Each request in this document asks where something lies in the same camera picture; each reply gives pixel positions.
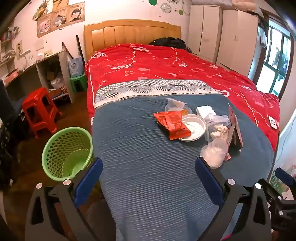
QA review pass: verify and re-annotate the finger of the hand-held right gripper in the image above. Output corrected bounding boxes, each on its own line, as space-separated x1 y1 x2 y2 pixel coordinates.
264 167 296 204

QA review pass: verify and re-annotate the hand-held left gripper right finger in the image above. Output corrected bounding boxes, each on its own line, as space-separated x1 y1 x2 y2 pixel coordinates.
195 157 272 241

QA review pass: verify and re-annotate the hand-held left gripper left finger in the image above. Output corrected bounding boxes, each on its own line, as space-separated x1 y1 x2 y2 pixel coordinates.
24 158 103 241

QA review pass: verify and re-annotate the clear plastic cup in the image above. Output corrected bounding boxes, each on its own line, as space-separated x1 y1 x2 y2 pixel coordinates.
200 138 229 169

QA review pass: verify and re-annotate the green plastic wastebasket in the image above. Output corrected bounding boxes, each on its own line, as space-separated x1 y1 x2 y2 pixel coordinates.
42 127 94 181

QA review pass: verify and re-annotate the white plastic plate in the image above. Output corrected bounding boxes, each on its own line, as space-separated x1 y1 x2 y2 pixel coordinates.
178 114 207 142

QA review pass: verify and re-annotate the red white printed packet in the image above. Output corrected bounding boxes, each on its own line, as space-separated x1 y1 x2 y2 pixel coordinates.
223 103 244 161

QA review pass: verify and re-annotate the clear plastic box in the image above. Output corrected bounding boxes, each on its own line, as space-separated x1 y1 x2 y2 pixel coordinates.
205 114 232 144

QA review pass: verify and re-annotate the red snack packet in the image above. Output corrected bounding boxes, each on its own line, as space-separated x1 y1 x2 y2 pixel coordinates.
154 111 192 141

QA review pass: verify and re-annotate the white tissue pack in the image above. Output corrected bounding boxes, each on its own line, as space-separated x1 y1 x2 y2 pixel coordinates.
196 105 216 117

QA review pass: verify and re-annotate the clear round food container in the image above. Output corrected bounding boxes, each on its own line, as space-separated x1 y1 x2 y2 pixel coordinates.
165 98 193 116

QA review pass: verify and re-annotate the crumpled white tissue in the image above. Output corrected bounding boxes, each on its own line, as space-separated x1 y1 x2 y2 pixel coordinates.
209 124 229 141

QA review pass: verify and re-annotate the white quilt label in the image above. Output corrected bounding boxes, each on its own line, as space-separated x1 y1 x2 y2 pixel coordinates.
268 115 279 131

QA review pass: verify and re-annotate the blue ribbed blanket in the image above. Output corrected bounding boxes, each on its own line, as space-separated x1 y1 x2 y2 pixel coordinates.
91 94 274 241

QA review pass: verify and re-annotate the red plastic stool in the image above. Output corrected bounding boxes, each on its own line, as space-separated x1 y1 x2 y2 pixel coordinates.
22 87 62 139

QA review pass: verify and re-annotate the green plastic stool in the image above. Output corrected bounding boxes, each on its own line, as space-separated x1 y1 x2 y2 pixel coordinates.
70 74 88 93

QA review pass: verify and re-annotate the white plastic bag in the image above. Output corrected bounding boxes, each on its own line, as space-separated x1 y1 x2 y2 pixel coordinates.
50 72 65 90

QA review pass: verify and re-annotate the white desk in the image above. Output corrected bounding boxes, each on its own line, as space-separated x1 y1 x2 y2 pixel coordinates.
0 50 74 103

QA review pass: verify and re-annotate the pale blue paper bag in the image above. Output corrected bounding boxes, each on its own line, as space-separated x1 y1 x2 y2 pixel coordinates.
68 57 84 77

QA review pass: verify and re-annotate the window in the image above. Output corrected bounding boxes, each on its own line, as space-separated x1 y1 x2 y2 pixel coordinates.
248 21 292 100

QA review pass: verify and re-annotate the bed with red-blue quilt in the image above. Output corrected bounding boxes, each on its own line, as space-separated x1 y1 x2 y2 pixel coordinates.
84 44 280 151

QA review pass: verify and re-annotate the red black stick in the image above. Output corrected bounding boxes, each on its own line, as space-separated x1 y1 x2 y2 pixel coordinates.
62 42 74 59

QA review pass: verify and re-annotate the white hanging bag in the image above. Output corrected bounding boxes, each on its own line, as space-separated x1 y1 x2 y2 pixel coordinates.
259 27 269 47

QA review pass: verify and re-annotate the white desk lamp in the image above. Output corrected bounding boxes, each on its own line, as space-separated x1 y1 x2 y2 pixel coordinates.
20 49 31 67

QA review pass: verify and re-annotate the white wardrobe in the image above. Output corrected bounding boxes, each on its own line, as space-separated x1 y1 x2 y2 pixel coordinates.
187 5 258 77

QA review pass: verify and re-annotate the black bag on bed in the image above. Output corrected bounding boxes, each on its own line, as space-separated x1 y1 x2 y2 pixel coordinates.
149 37 192 52

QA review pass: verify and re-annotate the calligraphy paper sheet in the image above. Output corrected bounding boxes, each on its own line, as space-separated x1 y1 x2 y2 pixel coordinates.
15 40 23 59

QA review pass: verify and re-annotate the wooden headboard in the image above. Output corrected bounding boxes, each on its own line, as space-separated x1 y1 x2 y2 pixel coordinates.
84 20 181 60

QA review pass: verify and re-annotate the pale bedding bundle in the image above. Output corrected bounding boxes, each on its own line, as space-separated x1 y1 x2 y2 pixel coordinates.
192 0 266 16

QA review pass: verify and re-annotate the colourful wall sticker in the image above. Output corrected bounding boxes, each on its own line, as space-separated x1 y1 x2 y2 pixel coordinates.
269 164 296 194

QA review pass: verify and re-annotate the wall shelf unit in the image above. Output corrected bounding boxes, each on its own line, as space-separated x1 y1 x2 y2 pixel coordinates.
0 25 18 65

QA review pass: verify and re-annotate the cartoon wall poster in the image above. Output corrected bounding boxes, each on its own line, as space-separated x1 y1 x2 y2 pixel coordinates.
69 2 85 25
37 14 52 39
53 0 70 11
33 0 52 20
53 10 68 30

